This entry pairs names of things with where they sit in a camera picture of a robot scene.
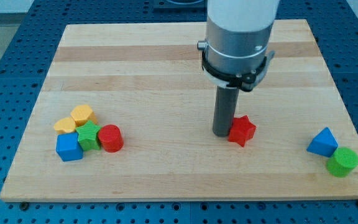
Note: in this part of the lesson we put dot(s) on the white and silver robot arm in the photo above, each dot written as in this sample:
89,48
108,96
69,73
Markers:
237,36

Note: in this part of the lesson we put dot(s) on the yellow heart block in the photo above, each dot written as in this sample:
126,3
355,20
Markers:
65,126

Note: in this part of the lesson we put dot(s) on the wooden board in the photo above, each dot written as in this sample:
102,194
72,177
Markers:
147,80

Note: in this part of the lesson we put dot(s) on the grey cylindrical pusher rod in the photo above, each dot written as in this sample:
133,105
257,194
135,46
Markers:
224,109

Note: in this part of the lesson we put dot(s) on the red star block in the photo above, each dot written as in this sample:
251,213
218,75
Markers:
242,130

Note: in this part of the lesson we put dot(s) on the red cylinder block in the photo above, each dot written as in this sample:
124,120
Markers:
111,138

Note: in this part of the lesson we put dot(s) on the green star block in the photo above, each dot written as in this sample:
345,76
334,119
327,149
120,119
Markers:
88,136

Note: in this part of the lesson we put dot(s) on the yellow hexagon block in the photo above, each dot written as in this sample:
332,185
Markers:
81,114

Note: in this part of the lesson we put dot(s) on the blue cube block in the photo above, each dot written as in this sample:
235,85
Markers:
68,148

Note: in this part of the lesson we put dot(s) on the blue triangle block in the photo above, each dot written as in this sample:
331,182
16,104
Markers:
323,144

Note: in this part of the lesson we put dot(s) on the green cylinder block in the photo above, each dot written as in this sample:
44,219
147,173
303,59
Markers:
342,162

